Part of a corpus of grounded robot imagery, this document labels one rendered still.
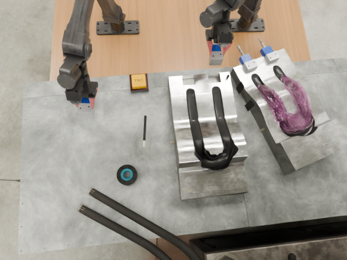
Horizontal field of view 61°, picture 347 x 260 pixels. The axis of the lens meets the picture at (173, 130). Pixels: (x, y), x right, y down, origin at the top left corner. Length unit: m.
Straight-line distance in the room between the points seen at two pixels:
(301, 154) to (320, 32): 1.68
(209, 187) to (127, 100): 0.51
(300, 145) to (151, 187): 0.61
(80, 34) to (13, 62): 1.57
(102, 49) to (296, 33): 0.92
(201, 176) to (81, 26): 0.68
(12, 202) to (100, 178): 1.08
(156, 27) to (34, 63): 1.24
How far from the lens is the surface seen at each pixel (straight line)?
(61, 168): 1.27
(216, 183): 1.16
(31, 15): 2.70
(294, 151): 1.23
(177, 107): 1.19
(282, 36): 1.57
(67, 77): 0.97
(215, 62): 1.25
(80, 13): 1.02
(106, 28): 1.48
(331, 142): 1.30
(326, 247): 1.38
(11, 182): 2.23
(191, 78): 1.27
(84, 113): 1.16
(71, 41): 1.00
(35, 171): 1.31
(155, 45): 1.42
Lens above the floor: 2.00
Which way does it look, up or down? 73 degrees down
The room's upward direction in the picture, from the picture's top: 9 degrees clockwise
